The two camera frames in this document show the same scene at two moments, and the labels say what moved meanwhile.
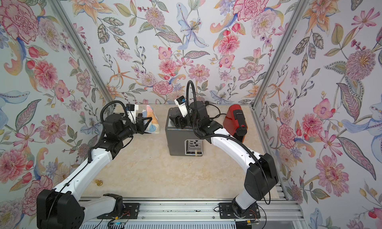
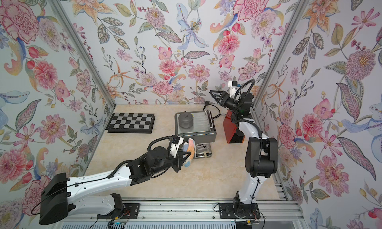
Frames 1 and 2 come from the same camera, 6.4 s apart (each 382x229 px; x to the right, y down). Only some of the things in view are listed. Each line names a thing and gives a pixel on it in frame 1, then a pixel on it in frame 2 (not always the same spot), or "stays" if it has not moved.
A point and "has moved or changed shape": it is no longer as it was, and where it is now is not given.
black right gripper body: (182, 121) → (230, 103)
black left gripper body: (139, 127) → (176, 162)
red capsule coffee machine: (235, 122) stays
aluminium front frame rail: (186, 209) stays
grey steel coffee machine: (182, 141) has moved or changed shape
